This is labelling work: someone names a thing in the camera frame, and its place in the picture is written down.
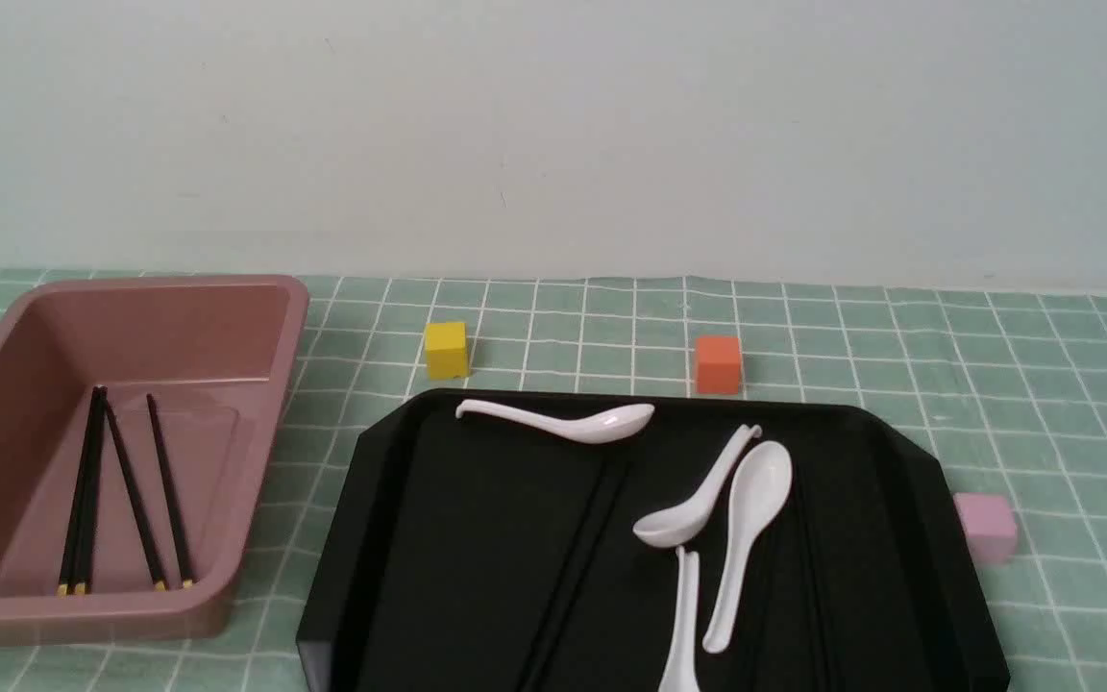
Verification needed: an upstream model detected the black chopstick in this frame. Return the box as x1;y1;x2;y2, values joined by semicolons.
104;400;168;592
146;393;196;590
73;386;107;595
56;386;104;597
515;459;632;691

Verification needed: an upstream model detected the white spoon top left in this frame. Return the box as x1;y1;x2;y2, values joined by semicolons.
455;399;655;444

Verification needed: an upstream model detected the yellow cube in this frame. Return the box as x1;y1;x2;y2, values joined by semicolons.
425;321;470;381

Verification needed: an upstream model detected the orange cube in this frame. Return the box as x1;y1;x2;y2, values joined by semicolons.
694;334;744;397

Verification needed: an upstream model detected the white spoon curved middle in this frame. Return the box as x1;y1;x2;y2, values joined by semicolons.
632;425;763;549

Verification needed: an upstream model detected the black plastic tray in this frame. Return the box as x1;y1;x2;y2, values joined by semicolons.
296;388;1011;691

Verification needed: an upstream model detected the white spoon right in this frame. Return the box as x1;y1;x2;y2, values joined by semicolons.
702;438;794;655

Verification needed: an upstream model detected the white spoon bottom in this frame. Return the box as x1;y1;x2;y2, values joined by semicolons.
656;546;701;692

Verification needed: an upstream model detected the pink cube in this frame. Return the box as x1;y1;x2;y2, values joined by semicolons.
953;492;1020;565

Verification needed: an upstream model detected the green checkered tablecloth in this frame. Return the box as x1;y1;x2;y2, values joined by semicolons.
0;275;1107;691

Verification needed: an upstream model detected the pink plastic bin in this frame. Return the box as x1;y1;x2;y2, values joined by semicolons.
0;275;310;647

